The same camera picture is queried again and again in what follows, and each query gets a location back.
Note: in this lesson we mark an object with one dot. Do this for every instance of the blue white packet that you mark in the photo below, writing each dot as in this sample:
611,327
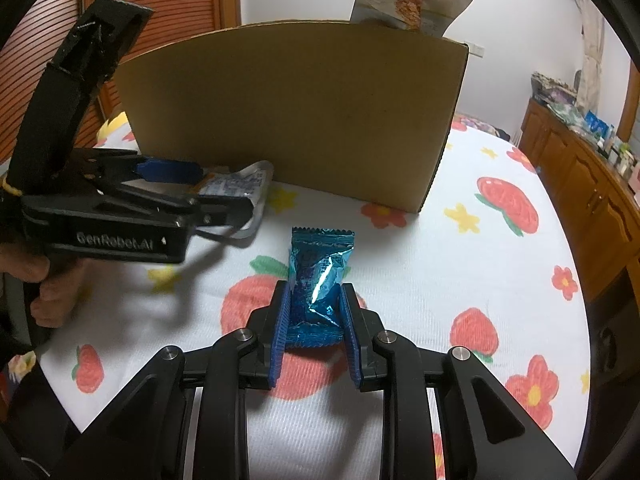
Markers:
597,127

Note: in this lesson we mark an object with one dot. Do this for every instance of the white snack bag brown print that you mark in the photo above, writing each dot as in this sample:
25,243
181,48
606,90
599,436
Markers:
380,5

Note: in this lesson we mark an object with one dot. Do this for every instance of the wooden louvered wardrobe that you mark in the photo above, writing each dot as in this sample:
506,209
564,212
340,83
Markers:
175,0

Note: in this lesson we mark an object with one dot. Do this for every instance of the flower printed bed sheet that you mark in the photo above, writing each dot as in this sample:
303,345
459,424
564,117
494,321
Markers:
500,280

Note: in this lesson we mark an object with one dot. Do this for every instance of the brown cardboard box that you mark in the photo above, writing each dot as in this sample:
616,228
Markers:
300,120

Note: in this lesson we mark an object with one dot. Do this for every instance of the dark cloth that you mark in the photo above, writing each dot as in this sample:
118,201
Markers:
35,420

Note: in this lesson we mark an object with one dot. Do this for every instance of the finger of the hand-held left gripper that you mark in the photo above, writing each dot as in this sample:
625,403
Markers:
170,172
165,205

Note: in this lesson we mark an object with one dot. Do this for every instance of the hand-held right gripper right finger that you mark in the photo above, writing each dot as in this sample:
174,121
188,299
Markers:
352,340

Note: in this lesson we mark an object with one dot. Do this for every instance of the pile of printed papers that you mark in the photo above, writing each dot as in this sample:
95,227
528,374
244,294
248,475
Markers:
552,90

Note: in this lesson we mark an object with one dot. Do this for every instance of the silver white snack packet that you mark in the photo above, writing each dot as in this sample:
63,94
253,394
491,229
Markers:
235,185

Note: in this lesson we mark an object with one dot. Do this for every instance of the pale curtain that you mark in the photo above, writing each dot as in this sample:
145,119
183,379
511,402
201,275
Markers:
592,60

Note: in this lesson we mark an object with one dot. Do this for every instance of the person's left hand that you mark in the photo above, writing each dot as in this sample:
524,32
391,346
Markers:
50,305

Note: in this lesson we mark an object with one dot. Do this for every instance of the white wall socket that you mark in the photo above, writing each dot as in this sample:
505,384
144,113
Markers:
474,50

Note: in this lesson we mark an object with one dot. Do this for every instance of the wooden cabinet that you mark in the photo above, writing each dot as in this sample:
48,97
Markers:
590,195

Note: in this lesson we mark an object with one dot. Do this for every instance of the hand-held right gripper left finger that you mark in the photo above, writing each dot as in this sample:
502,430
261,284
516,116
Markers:
280,335

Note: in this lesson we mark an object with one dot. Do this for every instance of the blue foil snack packet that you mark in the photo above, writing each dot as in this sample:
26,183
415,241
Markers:
320,280

